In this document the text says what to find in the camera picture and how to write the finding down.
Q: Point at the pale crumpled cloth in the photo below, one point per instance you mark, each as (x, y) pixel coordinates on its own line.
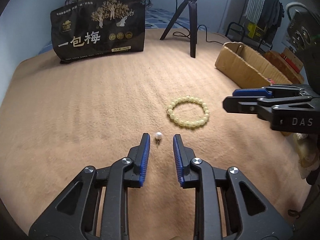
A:
(308, 152)

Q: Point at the orange cloth covered furniture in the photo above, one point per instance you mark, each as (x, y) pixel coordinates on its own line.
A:
(275, 60)

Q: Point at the dark hanging clothes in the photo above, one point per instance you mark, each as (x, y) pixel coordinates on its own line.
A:
(272, 10)

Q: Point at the yellow box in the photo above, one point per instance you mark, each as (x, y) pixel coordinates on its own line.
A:
(255, 31)

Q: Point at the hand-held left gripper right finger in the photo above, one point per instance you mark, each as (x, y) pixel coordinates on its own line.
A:
(178, 160)

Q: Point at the black snack bag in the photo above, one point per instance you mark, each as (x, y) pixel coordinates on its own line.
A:
(100, 30)

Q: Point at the cardboard box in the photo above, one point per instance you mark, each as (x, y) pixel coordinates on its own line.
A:
(237, 65)

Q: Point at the pearl earring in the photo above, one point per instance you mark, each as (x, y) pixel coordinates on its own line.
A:
(158, 135)

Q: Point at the white striped towel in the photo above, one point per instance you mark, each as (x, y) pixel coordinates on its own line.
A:
(256, 0)

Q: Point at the black metal shoe rack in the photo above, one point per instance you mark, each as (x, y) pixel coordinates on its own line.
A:
(232, 28)

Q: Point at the black tripod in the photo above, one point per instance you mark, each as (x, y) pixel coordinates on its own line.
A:
(192, 30)

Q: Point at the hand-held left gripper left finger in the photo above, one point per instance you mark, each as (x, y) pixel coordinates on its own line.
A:
(145, 160)

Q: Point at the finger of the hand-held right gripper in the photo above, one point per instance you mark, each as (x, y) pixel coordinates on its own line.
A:
(240, 105)
(250, 92)

